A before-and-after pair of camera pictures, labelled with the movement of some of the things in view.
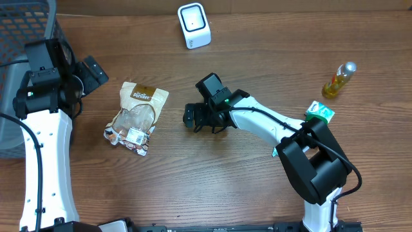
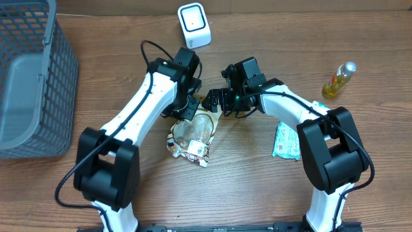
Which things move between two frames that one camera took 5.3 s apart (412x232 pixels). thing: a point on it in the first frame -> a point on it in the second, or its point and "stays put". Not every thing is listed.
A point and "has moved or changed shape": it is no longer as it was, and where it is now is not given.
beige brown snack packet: (141, 106) has moved or changed shape
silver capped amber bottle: (341, 77) stays put
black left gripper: (92, 82) -> (189, 115)
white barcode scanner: (195, 25) stays put
